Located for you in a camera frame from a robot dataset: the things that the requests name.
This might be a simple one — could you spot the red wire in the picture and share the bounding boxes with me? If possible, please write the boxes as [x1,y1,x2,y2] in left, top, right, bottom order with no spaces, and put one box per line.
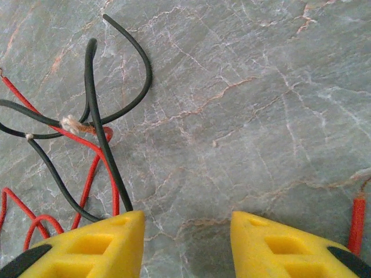
[347,176,371,257]
[0,186,65,253]
[0,68,121,218]
[60,115,114,229]

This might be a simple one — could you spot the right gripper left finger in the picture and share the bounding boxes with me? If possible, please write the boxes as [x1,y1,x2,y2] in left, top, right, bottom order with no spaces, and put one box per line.
[0,210,146,278]

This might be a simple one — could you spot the black wire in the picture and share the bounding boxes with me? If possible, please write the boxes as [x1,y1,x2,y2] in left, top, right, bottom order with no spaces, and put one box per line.
[25,133,102,223]
[0,13,154,125]
[0,37,134,213]

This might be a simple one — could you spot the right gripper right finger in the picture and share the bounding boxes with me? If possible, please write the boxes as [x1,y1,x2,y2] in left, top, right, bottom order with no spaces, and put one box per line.
[230,210,371,278]

